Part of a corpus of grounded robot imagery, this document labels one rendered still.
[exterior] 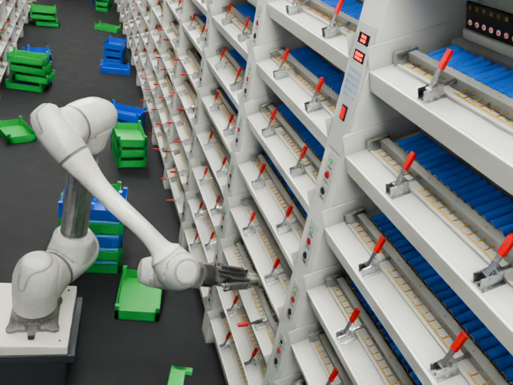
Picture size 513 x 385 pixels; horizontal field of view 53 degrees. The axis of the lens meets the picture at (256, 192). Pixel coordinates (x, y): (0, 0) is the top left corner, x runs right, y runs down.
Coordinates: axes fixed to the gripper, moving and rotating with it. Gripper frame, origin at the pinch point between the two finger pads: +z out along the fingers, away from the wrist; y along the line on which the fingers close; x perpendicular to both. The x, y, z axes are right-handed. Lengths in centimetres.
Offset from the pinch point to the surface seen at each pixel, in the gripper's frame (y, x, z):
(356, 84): -38, -82, -16
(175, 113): 169, 6, -2
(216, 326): 24, 46, 4
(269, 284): -16.6, -11.2, -4.6
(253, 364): -16.2, 24.4, 2.3
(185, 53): 169, -32, -5
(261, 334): -18.7, 7.7, -1.4
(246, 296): -0.4, 7.8, -1.5
